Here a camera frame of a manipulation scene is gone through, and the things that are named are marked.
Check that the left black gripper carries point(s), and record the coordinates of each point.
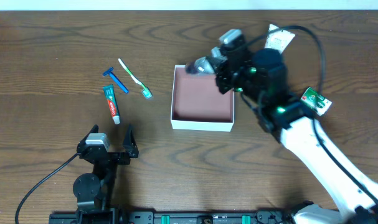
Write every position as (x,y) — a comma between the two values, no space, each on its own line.
(113,155)

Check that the green soap bar box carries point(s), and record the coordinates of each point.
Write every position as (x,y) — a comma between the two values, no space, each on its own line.
(316,101)

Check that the blue disposable razor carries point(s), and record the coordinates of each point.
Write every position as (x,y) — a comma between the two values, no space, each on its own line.
(109,72)

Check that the white cardboard box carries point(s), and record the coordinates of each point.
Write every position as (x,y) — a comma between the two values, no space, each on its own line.
(197,104)

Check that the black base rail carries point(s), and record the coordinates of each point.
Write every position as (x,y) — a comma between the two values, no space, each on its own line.
(265,217)

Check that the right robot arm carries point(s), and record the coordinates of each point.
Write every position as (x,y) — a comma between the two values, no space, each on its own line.
(261,76)

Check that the Colgate toothpaste tube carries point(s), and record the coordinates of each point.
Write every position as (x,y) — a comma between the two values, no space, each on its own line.
(111,100)

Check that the green white toothbrush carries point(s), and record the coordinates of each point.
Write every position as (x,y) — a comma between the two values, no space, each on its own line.
(145,90)

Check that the white lotion tube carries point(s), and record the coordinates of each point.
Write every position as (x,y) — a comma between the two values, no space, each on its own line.
(279,40)

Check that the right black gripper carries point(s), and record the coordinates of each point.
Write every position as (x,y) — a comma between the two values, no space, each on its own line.
(223,76)

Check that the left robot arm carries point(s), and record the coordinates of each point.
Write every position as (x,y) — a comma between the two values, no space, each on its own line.
(94,190)

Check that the clear pump soap bottle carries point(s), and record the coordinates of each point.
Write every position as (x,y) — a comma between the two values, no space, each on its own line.
(199,66)

